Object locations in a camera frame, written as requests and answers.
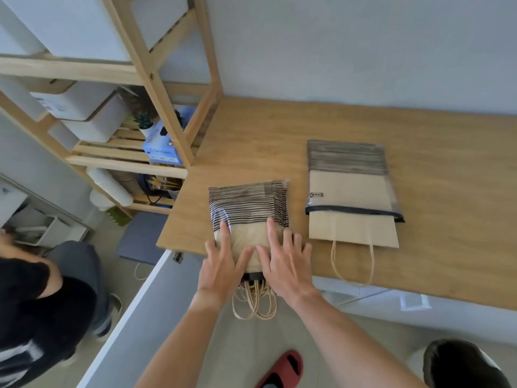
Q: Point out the small metal bracket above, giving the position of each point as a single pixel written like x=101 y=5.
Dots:
x=177 y=257

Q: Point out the white floor bin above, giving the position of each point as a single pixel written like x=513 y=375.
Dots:
x=44 y=232

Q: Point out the person's left hand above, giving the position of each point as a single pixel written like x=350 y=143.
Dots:
x=220 y=274

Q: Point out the white paper roll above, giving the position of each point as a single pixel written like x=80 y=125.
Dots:
x=111 y=187

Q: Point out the white box with wooden lid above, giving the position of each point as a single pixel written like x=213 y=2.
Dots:
x=76 y=98

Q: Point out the bin with black bag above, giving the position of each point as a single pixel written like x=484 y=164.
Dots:
x=460 y=365

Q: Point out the thin pack of paper bags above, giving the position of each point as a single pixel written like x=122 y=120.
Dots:
x=351 y=189

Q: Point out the person's left forearm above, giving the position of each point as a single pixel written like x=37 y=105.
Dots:
x=181 y=343

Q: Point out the person's right middle finger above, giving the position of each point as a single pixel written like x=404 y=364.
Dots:
x=288 y=241

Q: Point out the blue cardboard glove box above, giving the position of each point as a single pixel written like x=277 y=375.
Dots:
x=161 y=151

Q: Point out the red slipper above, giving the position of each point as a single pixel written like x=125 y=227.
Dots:
x=282 y=369

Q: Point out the person's left middle finger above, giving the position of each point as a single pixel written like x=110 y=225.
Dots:
x=211 y=251

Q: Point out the person's right forearm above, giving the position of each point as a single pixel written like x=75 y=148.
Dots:
x=347 y=343

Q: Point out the thick pack of paper bags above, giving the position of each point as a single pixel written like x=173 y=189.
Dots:
x=250 y=206

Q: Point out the green plastic object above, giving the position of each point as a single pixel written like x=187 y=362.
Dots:
x=118 y=216

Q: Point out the large white storage box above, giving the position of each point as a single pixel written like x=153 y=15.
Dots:
x=76 y=24

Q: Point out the person's right hand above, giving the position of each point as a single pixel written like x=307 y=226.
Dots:
x=289 y=274

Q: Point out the black holder with paint brushes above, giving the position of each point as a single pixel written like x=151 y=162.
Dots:
x=157 y=189

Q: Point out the white desk cabinet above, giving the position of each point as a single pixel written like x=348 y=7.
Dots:
x=133 y=319

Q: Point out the person's right thumb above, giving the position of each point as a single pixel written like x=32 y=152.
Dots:
x=263 y=259

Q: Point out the person's left thumb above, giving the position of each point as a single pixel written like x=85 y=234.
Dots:
x=245 y=257

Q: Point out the wooden shelf unit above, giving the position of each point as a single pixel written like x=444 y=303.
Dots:
x=141 y=64

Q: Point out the dark grey floor mat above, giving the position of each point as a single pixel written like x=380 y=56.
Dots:
x=141 y=238

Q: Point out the person's right little finger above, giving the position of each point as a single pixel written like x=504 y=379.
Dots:
x=307 y=253

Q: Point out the small potted green plant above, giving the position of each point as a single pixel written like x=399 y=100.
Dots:
x=143 y=120

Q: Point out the white open storage box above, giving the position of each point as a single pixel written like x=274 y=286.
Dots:
x=99 y=125

